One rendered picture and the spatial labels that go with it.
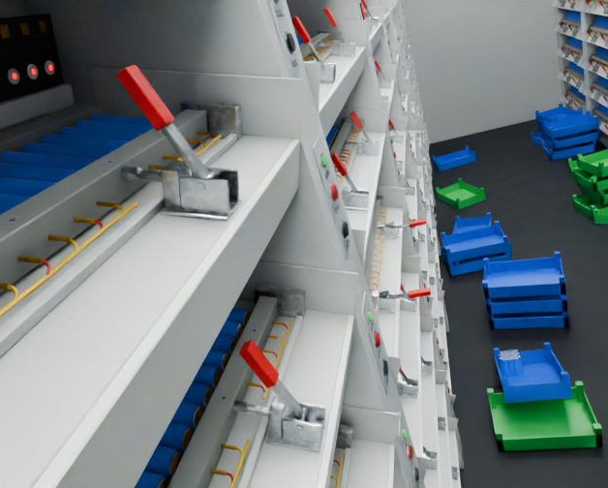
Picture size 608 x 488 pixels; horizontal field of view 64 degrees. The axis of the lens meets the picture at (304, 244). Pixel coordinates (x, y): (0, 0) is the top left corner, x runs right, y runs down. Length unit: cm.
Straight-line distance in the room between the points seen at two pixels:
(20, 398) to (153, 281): 7
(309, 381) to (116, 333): 25
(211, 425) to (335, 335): 16
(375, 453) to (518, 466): 119
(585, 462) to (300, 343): 142
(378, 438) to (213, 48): 46
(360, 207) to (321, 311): 27
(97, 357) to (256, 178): 19
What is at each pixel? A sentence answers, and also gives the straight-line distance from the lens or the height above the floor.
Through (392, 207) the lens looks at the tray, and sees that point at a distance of 120.
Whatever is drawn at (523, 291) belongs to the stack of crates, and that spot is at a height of 18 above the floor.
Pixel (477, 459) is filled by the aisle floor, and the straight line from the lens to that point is 180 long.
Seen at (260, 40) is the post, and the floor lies 139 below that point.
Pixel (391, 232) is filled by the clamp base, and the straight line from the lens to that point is 105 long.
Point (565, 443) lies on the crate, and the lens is 181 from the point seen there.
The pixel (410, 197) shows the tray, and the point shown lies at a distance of 175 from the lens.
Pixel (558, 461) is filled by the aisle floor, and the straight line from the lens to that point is 180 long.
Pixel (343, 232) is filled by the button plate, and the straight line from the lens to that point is 51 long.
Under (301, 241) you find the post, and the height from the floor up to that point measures 121.
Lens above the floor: 139
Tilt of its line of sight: 24 degrees down
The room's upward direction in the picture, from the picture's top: 19 degrees counter-clockwise
